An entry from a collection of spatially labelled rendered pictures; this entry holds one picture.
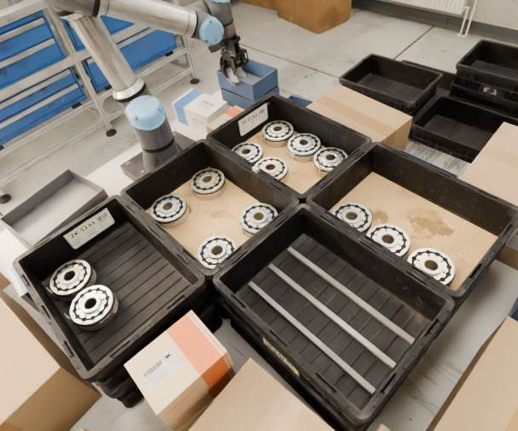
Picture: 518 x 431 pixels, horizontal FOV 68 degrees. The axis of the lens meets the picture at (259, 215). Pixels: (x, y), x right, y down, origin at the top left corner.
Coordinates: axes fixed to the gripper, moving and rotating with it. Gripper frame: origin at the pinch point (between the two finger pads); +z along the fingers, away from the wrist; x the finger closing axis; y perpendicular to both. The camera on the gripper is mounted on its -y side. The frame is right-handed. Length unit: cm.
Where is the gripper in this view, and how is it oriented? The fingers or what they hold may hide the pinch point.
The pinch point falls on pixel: (234, 81)
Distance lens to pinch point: 160.5
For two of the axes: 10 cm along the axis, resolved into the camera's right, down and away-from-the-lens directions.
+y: 7.1, 4.8, -5.1
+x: 6.8, -6.5, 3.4
